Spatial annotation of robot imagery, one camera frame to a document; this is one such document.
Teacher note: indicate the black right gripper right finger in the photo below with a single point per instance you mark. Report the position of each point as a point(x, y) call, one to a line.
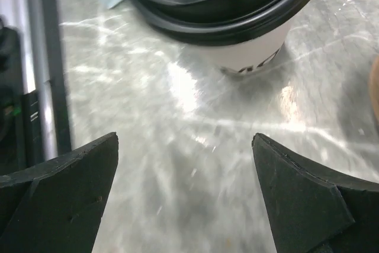
point(313, 208)

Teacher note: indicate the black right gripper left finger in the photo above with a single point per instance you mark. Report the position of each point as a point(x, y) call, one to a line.
point(57, 205)

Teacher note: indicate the single white paper cup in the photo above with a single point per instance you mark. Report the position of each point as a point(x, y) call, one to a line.
point(246, 57)

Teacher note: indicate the brown pulp cup carrier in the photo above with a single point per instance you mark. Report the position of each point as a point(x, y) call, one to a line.
point(373, 87)

